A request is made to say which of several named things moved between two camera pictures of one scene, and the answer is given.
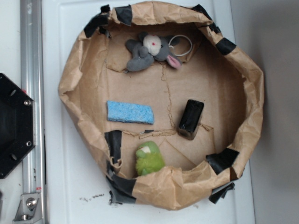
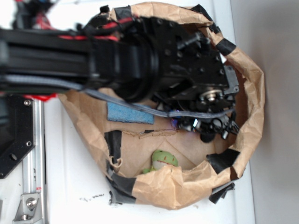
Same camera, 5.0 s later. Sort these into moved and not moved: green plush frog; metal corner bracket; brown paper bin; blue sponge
Moved: green plush frog
Not moved: blue sponge; metal corner bracket; brown paper bin
